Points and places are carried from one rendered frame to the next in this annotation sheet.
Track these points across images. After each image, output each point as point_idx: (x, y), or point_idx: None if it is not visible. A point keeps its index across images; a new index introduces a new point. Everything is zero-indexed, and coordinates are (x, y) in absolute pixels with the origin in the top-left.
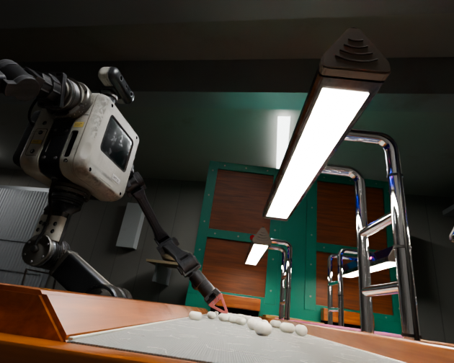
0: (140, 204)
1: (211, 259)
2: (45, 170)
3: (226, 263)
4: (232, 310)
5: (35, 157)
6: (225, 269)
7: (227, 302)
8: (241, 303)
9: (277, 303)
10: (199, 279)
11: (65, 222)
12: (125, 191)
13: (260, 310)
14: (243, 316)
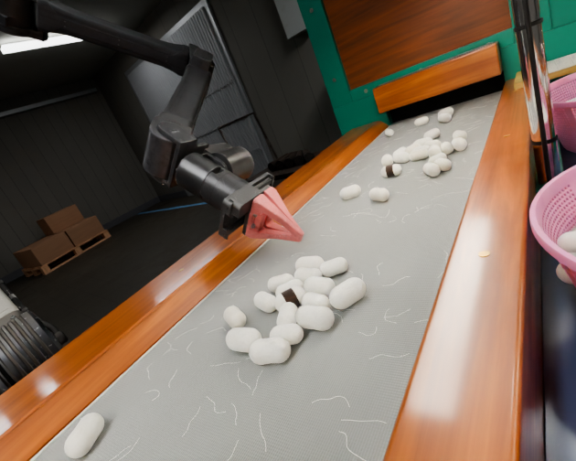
0: (74, 37)
1: (346, 15)
2: None
3: (381, 0)
4: (436, 95)
5: None
6: (386, 17)
7: (411, 94)
8: (444, 80)
9: (560, 20)
10: (194, 186)
11: None
12: (18, 36)
13: (506, 64)
14: (290, 295)
